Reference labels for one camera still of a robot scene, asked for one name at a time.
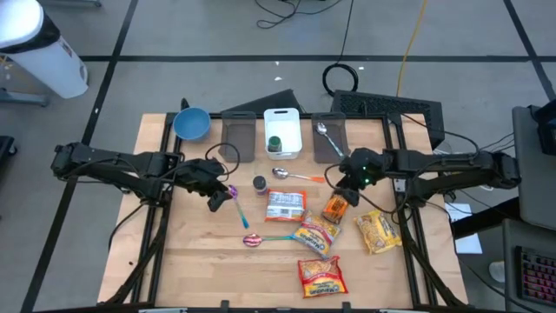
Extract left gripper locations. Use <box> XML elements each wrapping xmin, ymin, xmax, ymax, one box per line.
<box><xmin>175</xmin><ymin>158</ymin><xmax>235</xmax><ymax>213</ymax></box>

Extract white computer mouse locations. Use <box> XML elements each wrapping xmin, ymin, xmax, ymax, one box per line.
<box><xmin>488</xmin><ymin>260</ymin><xmax>507</xmax><ymax>283</ymax></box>

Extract blue bowl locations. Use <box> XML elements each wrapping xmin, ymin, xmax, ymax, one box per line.
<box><xmin>172</xmin><ymin>106</ymin><xmax>213</xmax><ymax>143</ymax></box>

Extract silver spoon blue handle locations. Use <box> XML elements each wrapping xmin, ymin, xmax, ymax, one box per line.
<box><xmin>315</xmin><ymin>122</ymin><xmax>347</xmax><ymax>158</ymax></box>

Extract pink iridescent spoon rainbow handle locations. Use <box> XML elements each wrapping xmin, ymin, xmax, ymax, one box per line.
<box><xmin>242</xmin><ymin>233</ymin><xmax>296</xmax><ymax>249</ymax></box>

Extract black-lid purple-label spice jar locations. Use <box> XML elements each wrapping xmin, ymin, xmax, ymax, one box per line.
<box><xmin>252</xmin><ymin>175</ymin><xmax>269</xmax><ymax>197</ymax></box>

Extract gray plastic bin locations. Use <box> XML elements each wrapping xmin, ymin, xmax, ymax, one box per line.
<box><xmin>311</xmin><ymin>111</ymin><xmax>351</xmax><ymax>165</ymax></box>
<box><xmin>218</xmin><ymin>110</ymin><xmax>257</xmax><ymax>164</ymax></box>

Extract coiled black floor cable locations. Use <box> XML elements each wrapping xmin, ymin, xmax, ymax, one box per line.
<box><xmin>321</xmin><ymin>63</ymin><xmax>361</xmax><ymax>97</ymax></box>

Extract backlit keyboard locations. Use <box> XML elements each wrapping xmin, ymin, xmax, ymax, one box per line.
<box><xmin>515</xmin><ymin>245</ymin><xmax>556</xmax><ymax>308</ymax></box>

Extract tangled black floor cable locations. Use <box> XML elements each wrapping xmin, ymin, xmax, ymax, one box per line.
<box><xmin>254</xmin><ymin>0</ymin><xmax>355</xmax><ymax>30</ymax></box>

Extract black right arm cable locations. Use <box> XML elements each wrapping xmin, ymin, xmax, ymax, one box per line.
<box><xmin>323</xmin><ymin>163</ymin><xmax>409</xmax><ymax>215</ymax></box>

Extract yellow cable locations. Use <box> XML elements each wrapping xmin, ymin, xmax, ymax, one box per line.
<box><xmin>395</xmin><ymin>0</ymin><xmax>429</xmax><ymax>97</ymax></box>

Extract white plastic bin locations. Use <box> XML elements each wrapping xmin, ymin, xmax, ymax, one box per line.
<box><xmin>263</xmin><ymin>107</ymin><xmax>304</xmax><ymax>161</ymax></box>

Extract purple iridescent spoon teal handle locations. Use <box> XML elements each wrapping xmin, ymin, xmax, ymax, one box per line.
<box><xmin>226</xmin><ymin>184</ymin><xmax>251</xmax><ymax>230</ymax></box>

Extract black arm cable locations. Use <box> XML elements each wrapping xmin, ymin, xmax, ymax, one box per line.
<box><xmin>323</xmin><ymin>163</ymin><xmax>409</xmax><ymax>215</ymax></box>
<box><xmin>204</xmin><ymin>142</ymin><xmax>242</xmax><ymax>177</ymax></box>

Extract gray furniture base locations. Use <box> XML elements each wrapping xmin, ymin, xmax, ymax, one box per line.
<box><xmin>0</xmin><ymin>86</ymin><xmax>49</xmax><ymax>108</ymax></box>

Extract small orange brown snack packet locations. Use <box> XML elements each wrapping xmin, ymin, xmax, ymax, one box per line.
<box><xmin>321</xmin><ymin>193</ymin><xmax>351</xmax><ymax>225</ymax></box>

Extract white paper sheet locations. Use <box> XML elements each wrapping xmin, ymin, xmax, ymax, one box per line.
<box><xmin>445</xmin><ymin>202</ymin><xmax>484</xmax><ymax>256</ymax></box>

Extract orange white ramen packet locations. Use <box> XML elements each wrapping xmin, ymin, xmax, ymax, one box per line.
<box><xmin>264</xmin><ymin>188</ymin><xmax>308</xmax><ymax>223</ymax></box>

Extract black device on desk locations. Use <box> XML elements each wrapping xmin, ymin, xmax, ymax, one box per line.
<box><xmin>528</xmin><ymin>99</ymin><xmax>556</xmax><ymax>157</ymax></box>

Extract silver spoon orange handle tip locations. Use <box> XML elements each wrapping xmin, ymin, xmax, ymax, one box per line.
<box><xmin>272</xmin><ymin>167</ymin><xmax>326</xmax><ymax>183</ymax></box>

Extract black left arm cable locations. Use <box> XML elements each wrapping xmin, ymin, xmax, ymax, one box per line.
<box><xmin>204</xmin><ymin>142</ymin><xmax>242</xmax><ymax>177</ymax></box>

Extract black perforated panel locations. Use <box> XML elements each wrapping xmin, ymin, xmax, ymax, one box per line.
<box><xmin>330</xmin><ymin>90</ymin><xmax>445</xmax><ymax>149</ymax></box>

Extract blue yellow ramen packet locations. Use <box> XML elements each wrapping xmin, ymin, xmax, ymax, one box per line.
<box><xmin>290</xmin><ymin>210</ymin><xmax>343</xmax><ymax>261</ymax></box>

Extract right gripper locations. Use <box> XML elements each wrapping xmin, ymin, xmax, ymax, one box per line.
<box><xmin>334</xmin><ymin>171</ymin><xmax>364</xmax><ymax>208</ymax></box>

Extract gray desk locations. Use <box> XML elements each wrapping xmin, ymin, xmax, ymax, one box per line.
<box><xmin>502</xmin><ymin>216</ymin><xmax>556</xmax><ymax>313</ymax></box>
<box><xmin>512</xmin><ymin>106</ymin><xmax>556</xmax><ymax>231</ymax></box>

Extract white trash can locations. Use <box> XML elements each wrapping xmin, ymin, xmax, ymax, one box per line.
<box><xmin>0</xmin><ymin>0</ymin><xmax>89</xmax><ymax>100</ymax></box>

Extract red yellow ramen packet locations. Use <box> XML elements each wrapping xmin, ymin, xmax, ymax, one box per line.
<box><xmin>297</xmin><ymin>255</ymin><xmax>349</xmax><ymax>299</ymax></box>

